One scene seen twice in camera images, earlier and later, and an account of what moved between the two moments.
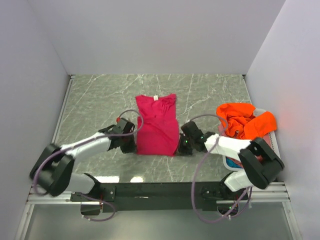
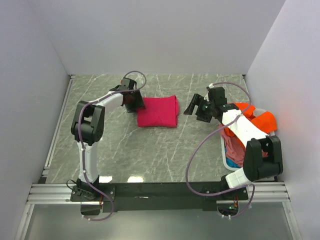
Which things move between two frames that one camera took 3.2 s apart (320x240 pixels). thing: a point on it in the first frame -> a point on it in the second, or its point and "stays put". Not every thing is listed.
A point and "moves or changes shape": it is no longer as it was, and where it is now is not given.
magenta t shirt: x=157 y=128 moves or changes shape
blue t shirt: x=231 y=163 stays put
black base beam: x=141 y=197 stays put
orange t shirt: x=241 y=121 stays put
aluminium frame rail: x=259 y=193 stays put
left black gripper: x=130 y=148 -> x=139 y=104
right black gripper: x=181 y=149 -> x=199 y=101
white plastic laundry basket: x=273 y=141 stays put
